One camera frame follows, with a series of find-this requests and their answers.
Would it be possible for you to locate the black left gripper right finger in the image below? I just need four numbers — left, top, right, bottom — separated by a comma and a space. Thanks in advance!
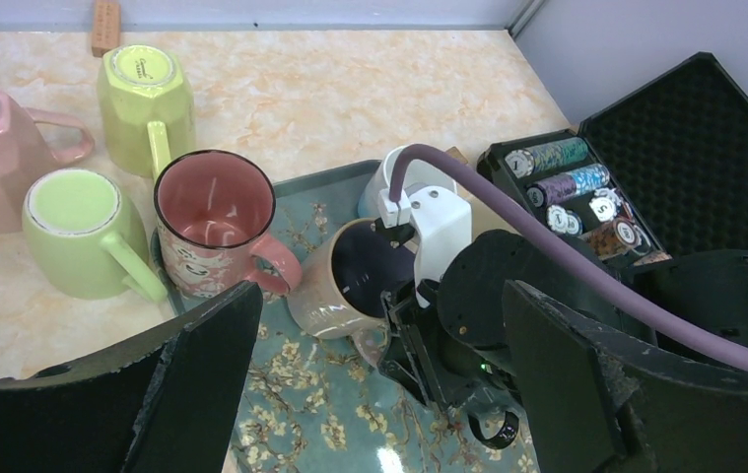
503, 281, 748, 472

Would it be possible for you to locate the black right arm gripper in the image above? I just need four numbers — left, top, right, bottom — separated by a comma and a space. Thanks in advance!
376, 230, 596, 450

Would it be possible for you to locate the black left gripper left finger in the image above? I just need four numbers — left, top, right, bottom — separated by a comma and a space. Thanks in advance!
0, 282, 263, 472

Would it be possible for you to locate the white and blue mug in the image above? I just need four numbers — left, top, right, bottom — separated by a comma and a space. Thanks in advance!
357, 145, 457, 218

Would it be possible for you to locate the light green upside-down mug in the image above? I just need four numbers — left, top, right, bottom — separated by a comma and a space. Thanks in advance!
22, 168, 168, 303

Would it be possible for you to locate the pink upside-down mug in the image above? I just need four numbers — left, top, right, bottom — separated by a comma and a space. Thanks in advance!
154, 150, 303, 299

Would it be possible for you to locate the teal blossom-pattern tray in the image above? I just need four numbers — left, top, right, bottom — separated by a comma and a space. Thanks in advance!
150, 159, 541, 473

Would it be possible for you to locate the brown wooden block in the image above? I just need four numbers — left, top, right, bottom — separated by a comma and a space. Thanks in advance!
445, 146, 470, 167

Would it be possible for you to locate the black poker chip case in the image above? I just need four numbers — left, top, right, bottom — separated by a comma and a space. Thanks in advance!
477, 52, 748, 267

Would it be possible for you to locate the tan cylinder block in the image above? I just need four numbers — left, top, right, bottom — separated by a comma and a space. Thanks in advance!
90, 0, 121, 57

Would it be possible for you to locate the light green mug with handle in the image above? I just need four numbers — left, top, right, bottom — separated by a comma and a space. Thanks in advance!
97, 44, 196, 179

